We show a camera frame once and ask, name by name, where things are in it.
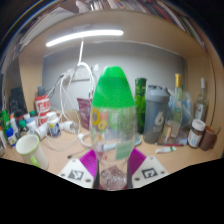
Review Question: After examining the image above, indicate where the white wall power outlet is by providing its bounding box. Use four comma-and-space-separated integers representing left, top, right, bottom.
64, 67, 98, 83

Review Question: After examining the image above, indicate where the grey shaker bottle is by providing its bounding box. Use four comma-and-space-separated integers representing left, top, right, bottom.
142, 84, 171, 145

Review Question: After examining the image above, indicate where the white bottle with blue label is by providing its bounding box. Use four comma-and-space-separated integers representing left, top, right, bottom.
5, 125, 18, 148

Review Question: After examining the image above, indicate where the brown jar with white lid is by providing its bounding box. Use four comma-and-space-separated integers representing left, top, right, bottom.
186, 118, 207, 149

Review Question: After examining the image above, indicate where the clear bottle with green cap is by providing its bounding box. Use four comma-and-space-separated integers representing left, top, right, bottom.
90, 65, 139, 191

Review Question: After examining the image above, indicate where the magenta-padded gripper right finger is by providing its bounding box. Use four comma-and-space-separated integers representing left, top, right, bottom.
127, 147, 170, 190

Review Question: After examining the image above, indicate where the black box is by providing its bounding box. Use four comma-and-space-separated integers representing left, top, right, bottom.
8, 86, 28, 116

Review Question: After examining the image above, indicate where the green plastic bottle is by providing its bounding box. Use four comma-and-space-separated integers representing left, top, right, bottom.
1, 109, 11, 132

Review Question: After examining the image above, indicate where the white and green tube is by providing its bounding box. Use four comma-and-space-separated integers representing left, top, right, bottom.
154, 145, 178, 155

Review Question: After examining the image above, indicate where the clear glass bottle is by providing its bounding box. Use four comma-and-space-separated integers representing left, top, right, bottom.
193, 77, 210, 123

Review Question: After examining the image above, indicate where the red canister with black lid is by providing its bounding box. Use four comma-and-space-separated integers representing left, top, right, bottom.
34, 94, 51, 126

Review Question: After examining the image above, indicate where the white under-shelf light bar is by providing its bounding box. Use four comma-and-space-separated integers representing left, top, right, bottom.
45, 28, 125, 48

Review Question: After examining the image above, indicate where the white cable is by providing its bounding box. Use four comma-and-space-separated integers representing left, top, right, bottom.
43, 39, 96, 153

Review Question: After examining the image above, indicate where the white mug with green rim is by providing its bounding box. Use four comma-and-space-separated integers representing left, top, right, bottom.
15, 133, 50, 171

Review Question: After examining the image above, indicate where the maroon packet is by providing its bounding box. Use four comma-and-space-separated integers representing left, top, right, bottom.
76, 97, 94, 131

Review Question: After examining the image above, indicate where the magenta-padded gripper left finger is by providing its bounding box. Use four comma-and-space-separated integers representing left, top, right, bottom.
57, 148, 99, 190

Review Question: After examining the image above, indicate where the white pill bottle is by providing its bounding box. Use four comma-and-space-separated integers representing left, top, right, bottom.
46, 114, 62, 139

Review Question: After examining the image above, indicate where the clear bottle with yellow cap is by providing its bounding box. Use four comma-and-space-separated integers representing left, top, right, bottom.
162, 72, 185, 145

